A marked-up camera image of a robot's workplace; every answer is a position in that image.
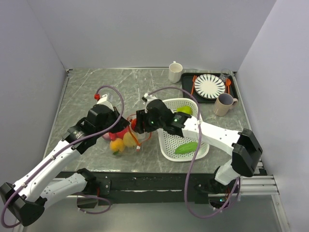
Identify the clear zip top bag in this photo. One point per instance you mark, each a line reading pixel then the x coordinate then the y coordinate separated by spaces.
pixel 141 138

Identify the orange spoon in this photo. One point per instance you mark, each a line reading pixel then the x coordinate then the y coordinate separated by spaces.
pixel 228 83

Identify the orange fruit with leaf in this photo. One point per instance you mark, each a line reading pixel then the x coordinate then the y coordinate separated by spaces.
pixel 117 146

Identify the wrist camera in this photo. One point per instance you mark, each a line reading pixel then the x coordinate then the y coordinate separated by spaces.
pixel 147 98
pixel 103 100

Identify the yellow lemon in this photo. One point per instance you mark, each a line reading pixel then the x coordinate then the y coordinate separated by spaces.
pixel 129 139

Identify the beige mug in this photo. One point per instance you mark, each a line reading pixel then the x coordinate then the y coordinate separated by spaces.
pixel 223 104

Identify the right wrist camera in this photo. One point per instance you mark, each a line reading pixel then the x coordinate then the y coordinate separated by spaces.
pixel 147 98

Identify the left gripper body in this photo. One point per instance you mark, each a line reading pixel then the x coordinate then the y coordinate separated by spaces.
pixel 114 124

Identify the green pear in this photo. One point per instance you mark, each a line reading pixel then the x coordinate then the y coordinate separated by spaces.
pixel 185 109

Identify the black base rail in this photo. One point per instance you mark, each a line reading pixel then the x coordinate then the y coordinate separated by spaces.
pixel 123 187

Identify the clear glass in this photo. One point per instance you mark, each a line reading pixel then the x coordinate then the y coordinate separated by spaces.
pixel 225 74

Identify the white mug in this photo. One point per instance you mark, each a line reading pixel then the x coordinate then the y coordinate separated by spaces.
pixel 175 71

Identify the red apple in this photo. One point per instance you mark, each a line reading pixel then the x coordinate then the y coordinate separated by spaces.
pixel 122 133

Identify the orange fork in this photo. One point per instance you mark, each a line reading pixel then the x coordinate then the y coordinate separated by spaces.
pixel 193 84

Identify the red wrinkled fruit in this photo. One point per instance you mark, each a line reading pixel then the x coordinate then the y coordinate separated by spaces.
pixel 133 124

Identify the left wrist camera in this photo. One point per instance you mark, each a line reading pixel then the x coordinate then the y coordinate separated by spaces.
pixel 103 100

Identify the white perforated basket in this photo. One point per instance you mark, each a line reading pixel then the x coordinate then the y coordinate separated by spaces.
pixel 169 143

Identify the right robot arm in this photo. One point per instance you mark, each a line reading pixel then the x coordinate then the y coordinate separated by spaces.
pixel 242 146

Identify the striped white plate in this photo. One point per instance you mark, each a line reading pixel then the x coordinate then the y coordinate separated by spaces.
pixel 209 86

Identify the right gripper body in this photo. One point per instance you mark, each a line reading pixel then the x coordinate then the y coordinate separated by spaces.
pixel 155 124

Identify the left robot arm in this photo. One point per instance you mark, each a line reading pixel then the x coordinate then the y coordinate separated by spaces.
pixel 23 198

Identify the green bitter gourd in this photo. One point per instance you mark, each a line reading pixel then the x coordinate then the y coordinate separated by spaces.
pixel 186 148

